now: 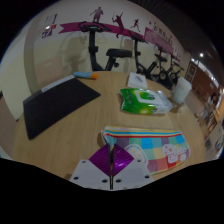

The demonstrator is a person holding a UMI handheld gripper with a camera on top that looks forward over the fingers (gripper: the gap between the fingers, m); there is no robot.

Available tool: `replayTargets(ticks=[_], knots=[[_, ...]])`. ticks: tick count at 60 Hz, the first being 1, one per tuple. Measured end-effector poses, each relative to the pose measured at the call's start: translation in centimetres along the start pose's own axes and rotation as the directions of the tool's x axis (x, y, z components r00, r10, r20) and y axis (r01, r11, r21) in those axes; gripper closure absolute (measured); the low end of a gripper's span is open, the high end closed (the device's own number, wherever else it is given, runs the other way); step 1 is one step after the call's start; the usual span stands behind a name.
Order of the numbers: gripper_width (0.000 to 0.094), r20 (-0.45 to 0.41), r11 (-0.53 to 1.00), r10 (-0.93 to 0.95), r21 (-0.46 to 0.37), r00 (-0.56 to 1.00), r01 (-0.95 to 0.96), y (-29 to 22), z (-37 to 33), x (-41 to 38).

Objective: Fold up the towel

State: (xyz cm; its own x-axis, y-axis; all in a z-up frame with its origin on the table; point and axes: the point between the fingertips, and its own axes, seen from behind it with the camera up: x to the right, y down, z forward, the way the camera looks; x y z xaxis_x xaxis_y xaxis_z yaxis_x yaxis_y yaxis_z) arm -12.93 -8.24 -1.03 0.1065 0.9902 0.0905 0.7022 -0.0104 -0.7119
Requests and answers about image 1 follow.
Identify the green white wet wipes pack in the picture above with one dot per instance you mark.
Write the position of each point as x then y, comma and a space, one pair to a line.
143, 103

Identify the black exercise bike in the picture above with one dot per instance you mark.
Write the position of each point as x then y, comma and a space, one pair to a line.
163, 75
175, 75
94, 50
137, 56

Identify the black flat pad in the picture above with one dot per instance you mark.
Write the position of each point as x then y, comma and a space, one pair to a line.
53, 106

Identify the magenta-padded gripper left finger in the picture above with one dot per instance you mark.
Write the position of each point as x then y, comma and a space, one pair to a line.
90, 173

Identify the white paper cup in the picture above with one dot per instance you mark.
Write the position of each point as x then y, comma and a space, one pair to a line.
182, 90

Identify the small wall poster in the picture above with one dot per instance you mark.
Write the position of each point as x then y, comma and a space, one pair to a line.
49, 26

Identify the group of wooden chairs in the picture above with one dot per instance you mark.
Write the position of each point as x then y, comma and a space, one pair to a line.
211, 123

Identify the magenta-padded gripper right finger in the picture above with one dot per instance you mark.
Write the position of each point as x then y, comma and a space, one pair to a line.
133, 173

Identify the person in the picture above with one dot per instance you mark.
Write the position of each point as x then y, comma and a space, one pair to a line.
213, 99

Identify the blue orange tube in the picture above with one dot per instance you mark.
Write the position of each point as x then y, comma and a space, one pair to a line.
85, 75

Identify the small white tissue packet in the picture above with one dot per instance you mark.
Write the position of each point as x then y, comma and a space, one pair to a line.
137, 80

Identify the bright ceiling light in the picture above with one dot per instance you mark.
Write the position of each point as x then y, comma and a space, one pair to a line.
201, 54

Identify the beige chair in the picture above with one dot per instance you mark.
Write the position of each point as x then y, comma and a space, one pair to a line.
50, 73
6, 130

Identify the colourful checked towel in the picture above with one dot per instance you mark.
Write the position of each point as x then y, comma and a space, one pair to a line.
156, 146

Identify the dark framed notice board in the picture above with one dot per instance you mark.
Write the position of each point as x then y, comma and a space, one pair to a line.
191, 71

